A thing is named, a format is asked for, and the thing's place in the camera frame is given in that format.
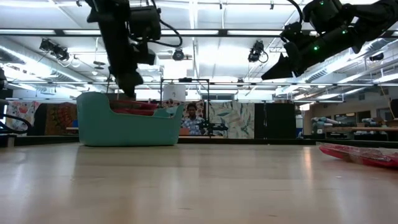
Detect black ceiling light fixture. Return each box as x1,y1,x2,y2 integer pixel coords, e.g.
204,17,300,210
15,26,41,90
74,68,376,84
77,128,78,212
248,39,269,63

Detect long wooden table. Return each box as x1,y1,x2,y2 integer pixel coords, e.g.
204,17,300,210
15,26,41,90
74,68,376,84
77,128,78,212
310,126,398,141

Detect leaf pattern panel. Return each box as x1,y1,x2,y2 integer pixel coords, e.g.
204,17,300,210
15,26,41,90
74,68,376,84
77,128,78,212
208,101,255,139

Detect rolled grey mats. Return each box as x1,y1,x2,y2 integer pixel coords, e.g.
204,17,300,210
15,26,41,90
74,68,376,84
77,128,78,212
312,116,336,129

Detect floral fabric panel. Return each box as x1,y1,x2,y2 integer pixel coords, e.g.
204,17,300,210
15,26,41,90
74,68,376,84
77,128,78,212
5,100,40,131

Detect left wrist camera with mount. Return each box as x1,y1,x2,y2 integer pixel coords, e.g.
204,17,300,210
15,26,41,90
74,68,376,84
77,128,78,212
129,5,162,67

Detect teal plastic basket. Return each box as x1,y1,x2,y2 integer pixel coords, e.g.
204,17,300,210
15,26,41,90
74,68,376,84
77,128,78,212
76,91,186,147

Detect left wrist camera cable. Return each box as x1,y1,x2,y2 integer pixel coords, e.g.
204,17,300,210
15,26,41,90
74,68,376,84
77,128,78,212
149,0,183,48

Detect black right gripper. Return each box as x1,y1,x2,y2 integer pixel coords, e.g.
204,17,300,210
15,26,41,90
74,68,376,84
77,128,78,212
261,27,354,80

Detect black ceiling spotlight cluster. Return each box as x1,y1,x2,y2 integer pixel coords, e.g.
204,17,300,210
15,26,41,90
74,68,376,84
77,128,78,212
39,37,70,62

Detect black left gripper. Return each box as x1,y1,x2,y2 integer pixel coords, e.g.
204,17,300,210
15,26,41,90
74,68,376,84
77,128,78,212
99,21,144,98

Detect person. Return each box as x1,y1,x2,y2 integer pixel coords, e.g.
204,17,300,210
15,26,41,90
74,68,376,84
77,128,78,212
180,102,206,136

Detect white cylinder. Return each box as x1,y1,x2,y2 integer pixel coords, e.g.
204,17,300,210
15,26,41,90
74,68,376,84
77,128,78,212
162,83,187,101

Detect black curved cable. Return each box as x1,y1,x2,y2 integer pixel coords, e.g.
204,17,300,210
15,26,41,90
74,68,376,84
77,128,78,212
0,99,32,135

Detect round black ceiling light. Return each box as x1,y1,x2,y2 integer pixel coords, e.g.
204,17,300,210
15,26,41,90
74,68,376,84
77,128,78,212
172,47,185,62

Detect dark orange patterned panel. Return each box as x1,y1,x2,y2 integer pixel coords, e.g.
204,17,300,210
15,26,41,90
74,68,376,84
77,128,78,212
43,102,78,136

